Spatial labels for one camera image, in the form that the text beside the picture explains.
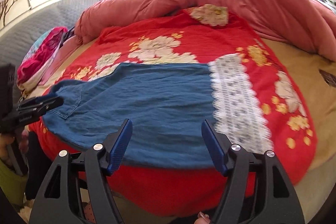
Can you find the grey quilted headboard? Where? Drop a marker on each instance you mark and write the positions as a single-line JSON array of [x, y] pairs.
[[16, 41]]

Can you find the left green sleeve forearm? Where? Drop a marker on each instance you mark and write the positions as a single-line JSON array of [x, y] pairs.
[[12, 185]]

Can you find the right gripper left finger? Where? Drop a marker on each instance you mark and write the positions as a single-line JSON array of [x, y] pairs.
[[59, 198]]

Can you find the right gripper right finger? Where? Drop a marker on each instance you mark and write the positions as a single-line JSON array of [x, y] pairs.
[[258, 189]]

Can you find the pink magenta clothes pile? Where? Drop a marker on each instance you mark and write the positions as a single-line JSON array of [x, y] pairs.
[[39, 58]]

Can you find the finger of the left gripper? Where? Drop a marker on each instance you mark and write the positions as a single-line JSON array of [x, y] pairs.
[[38, 106]]

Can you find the blue denim lace-trimmed pants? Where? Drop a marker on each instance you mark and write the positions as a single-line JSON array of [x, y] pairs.
[[166, 104]]

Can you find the red floral blanket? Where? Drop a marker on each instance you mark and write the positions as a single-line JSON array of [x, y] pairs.
[[280, 102]]

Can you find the right hand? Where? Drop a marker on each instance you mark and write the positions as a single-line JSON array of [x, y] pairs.
[[202, 218]]

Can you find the salmon pink duvet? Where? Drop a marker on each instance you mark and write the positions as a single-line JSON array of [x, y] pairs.
[[307, 24]]

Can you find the left hand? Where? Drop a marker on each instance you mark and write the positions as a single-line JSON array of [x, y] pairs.
[[8, 140]]

